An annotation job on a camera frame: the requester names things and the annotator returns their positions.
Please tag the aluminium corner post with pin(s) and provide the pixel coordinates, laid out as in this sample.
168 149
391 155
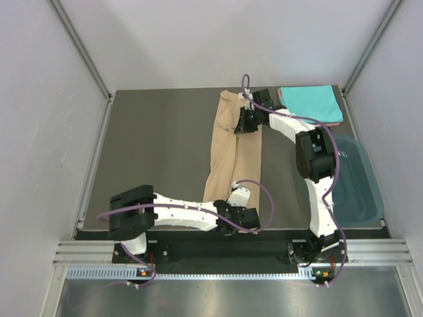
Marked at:
382 27
78 44

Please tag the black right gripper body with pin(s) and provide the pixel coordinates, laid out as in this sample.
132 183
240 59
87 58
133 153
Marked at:
250 121

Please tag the left aluminium corner post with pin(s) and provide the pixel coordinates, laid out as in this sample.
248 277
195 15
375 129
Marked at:
78 44

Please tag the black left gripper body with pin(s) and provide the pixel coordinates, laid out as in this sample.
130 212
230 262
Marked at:
234 207

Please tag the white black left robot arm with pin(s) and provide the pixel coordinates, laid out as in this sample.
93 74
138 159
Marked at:
136 211

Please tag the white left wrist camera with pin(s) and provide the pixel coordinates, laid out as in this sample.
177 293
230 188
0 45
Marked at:
239 197

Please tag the folded turquoise t shirt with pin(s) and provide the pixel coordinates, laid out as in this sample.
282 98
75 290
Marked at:
314 104

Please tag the grey slotted cable duct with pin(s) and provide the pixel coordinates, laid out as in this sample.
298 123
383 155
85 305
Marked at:
140 274

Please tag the aluminium front frame rail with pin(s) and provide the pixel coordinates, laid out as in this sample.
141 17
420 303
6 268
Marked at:
361 252

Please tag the beige t shirt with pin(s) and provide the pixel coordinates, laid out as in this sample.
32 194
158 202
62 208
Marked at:
234 156

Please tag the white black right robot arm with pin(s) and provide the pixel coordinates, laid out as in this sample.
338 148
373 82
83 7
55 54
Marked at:
317 162

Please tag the right aluminium corner post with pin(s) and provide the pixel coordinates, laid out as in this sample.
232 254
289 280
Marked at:
382 27

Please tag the teal plastic bin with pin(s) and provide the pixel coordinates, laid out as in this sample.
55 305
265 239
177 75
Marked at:
356 196

